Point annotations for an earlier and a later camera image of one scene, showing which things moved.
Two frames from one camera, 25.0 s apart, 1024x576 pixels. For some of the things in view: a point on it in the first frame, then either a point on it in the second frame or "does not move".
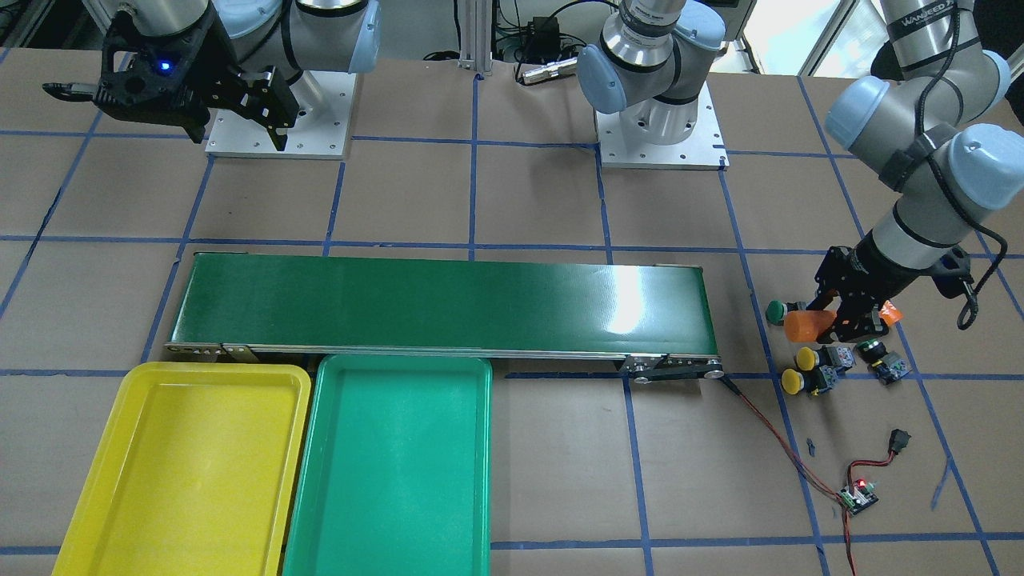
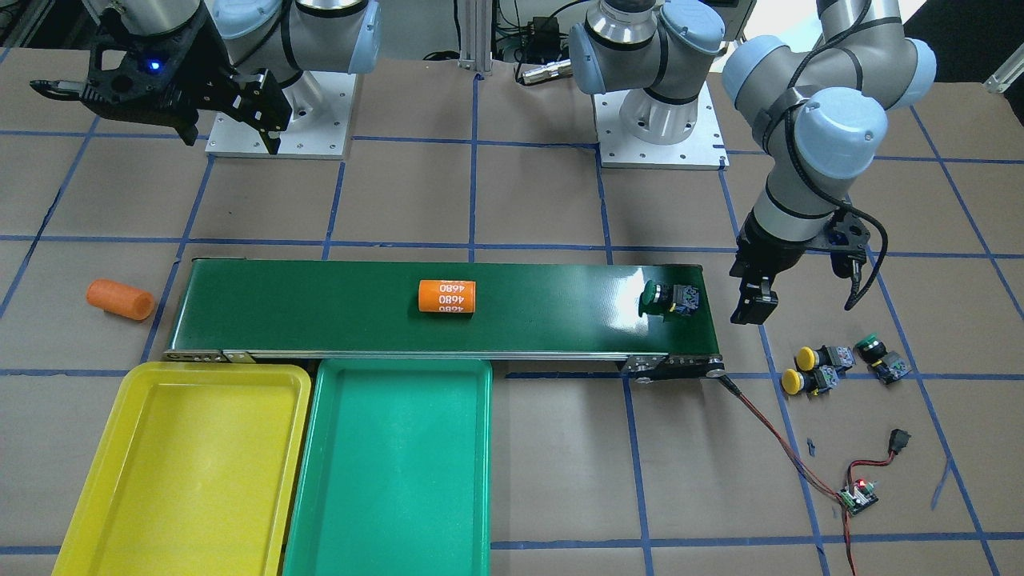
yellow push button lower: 812,381 does not move
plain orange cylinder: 805,326 -> 119,299
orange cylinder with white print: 890,314 -> 447,296
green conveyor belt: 656,318 does not move
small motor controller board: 864,496 does not move
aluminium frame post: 476,36 does not move
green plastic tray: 396,471 does not move
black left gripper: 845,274 -> 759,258
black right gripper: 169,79 does not move
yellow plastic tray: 195,474 does not move
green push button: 776,310 -> 675,298
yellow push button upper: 807,358 does not move
